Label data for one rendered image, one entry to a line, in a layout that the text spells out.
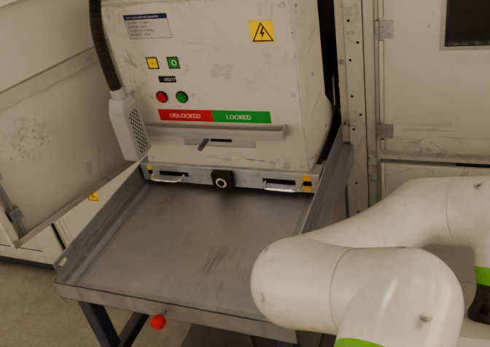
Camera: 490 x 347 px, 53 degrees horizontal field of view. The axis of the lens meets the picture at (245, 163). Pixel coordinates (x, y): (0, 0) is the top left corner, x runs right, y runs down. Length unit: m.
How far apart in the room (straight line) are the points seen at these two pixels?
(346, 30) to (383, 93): 0.20
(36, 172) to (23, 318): 1.22
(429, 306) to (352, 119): 1.00
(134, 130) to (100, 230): 0.29
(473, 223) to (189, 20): 0.74
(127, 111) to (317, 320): 0.83
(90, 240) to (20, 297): 1.39
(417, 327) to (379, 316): 0.04
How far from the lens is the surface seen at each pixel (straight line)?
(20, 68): 1.43
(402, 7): 1.33
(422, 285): 0.56
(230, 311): 1.10
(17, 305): 2.69
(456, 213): 0.94
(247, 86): 1.22
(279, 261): 0.66
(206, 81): 1.25
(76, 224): 2.34
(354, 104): 1.47
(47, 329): 2.50
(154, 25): 1.26
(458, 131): 1.47
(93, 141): 1.59
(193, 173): 1.42
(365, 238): 0.77
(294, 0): 1.13
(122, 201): 1.46
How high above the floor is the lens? 1.68
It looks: 33 degrees down
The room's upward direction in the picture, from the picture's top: 11 degrees counter-clockwise
